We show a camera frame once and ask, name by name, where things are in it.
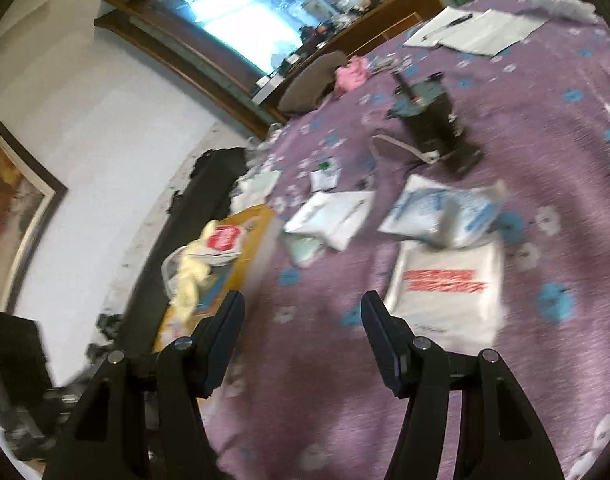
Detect dark round chair cushion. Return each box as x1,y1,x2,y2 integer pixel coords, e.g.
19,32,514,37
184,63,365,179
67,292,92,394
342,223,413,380
277,50,349,114

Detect white blue printed packet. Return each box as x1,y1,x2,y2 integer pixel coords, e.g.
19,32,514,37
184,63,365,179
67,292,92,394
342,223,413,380
283,190,377,252
377,174,507,251

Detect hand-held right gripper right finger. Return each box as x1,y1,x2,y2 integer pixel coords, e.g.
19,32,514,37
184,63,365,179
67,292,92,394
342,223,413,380
360,291,566,480

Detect small white packet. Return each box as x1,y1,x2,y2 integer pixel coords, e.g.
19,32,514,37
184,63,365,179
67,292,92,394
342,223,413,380
309,159,342,193

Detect white foam wrap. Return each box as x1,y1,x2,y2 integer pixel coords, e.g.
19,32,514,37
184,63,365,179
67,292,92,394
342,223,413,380
526,0,599,24

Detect framed wall picture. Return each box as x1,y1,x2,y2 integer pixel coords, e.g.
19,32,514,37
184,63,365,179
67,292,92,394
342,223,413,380
0,121,69,317

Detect pink cloth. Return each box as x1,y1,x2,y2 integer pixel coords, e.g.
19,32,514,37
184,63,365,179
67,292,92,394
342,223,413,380
334,55,370,93

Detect black pen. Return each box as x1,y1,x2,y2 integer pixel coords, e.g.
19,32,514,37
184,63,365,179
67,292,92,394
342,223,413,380
421,14,473,42

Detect red label white packet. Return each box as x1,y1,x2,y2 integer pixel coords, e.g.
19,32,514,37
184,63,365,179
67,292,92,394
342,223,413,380
204,224,244,257

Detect white packet red print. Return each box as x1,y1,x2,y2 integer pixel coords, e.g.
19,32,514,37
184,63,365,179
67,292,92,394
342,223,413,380
384,241,507,357

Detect black box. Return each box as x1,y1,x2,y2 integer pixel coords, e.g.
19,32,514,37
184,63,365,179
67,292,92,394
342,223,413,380
0,309,52,461

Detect yellow cardboard box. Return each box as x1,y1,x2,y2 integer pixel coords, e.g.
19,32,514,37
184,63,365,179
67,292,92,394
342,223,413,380
152,204,277,357

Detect yellow cloth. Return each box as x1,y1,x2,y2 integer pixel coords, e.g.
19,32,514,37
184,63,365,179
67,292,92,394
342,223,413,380
171,220,222,322

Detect black motor device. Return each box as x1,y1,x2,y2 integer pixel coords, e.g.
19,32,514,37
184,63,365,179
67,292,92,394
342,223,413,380
386,71,484,179

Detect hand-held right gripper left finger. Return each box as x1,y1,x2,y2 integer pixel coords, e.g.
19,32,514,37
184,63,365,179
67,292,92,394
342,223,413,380
45,290,247,480

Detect black case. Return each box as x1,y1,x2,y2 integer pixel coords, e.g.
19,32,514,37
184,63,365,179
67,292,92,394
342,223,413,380
89,146,249,361

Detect grey strap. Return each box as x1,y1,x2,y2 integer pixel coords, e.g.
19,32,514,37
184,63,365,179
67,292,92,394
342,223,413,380
369,134,440,167

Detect white paper sheets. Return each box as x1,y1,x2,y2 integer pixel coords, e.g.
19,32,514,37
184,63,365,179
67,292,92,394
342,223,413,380
402,5,550,57

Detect wooden framed mirror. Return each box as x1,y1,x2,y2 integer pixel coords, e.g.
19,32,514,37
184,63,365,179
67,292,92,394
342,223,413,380
94,0,488,125

